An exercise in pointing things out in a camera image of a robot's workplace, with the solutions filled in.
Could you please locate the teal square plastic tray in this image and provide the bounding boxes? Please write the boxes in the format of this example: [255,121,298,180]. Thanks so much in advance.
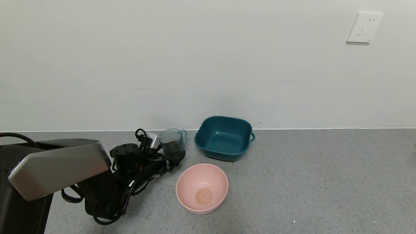
[194,116,256,162]

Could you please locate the transparent teal ribbed cup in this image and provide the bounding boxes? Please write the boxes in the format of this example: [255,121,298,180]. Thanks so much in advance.
[159,129,188,158]

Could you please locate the white wall socket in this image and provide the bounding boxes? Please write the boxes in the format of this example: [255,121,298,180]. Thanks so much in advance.
[346,12,384,44]

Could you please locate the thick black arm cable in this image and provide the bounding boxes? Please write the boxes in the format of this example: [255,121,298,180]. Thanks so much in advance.
[0,132,40,149]

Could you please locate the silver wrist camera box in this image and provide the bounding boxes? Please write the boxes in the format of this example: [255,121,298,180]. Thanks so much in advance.
[146,132,162,150]

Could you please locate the pink plastic bowl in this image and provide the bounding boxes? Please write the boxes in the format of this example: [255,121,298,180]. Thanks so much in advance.
[176,163,229,215]

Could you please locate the roasted coffee beans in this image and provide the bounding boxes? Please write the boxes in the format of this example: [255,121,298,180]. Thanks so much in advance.
[169,141,183,157]

